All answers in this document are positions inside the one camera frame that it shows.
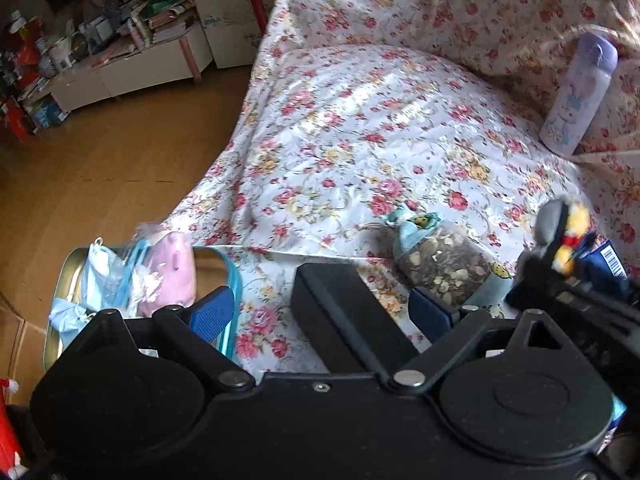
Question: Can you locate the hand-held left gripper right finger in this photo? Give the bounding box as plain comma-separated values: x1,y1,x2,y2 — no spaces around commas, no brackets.
387,287,581,394

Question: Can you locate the clear bag of nuts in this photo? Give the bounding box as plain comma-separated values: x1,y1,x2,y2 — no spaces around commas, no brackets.
381,207,514,309

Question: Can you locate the blue tissue box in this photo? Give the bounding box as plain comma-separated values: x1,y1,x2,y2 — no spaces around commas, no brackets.
597,241,630,282

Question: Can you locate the teal metal tin box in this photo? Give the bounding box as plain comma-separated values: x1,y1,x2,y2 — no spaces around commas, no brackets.
42,244,244,377

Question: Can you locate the floral blanket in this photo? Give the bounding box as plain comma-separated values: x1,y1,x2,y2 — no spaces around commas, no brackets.
135,0,640,376

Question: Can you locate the red plush with white pompom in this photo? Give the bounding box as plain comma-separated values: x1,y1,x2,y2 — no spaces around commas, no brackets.
0,377,25,480

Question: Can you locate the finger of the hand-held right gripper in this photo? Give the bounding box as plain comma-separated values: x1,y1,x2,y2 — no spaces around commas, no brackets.
517,199,572,266

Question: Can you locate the black rectangular box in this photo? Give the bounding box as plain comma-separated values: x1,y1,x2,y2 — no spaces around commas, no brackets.
291,261,427,377

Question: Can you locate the purple water bottle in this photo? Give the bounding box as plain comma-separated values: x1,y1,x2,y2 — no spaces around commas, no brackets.
539,31,620,157

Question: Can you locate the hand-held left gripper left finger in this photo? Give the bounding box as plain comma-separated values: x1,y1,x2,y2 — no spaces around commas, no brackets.
62,286,257,394

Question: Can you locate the blue face mask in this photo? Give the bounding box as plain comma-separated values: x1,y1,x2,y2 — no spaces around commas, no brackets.
49,240,138,347

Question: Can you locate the pink plush cloth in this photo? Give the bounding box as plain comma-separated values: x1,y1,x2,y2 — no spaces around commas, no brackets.
136,231,197,319

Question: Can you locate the white low cabinet with clutter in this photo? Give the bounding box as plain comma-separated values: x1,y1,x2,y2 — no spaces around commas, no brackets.
0,0,198,136

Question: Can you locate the navy yellow cartoon cloth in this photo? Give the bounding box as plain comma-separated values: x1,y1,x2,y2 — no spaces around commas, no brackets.
552,203,632,303

